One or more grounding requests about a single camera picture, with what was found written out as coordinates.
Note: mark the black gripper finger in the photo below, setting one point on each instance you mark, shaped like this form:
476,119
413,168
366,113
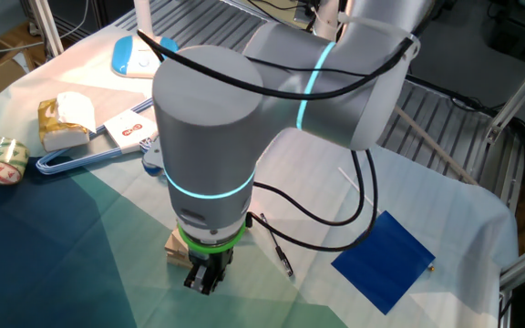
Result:
201,282
225,273

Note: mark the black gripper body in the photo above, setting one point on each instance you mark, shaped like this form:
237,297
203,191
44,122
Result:
212,262

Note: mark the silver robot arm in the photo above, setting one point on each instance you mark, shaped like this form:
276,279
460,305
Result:
208,136

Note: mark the black ballpoint pen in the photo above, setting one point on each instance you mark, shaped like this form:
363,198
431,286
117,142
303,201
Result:
283,257

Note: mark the blue green patterned tablecloth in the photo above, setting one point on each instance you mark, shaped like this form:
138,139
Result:
85,255

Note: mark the thin white stick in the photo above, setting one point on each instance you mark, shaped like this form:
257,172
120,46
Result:
346,176

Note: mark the blue square sheet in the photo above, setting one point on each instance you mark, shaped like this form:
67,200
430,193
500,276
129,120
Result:
383,264

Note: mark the blue white hanger bundle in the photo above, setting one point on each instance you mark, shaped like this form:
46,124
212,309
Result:
62,161

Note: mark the golden tissue pack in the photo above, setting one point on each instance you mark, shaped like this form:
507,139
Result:
62,132

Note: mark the blue white desk lamp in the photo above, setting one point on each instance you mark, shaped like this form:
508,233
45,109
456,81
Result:
130,59

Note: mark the printed packing tape roll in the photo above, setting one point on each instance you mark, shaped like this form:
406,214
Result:
0,159

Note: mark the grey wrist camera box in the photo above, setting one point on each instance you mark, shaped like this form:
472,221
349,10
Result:
152,159

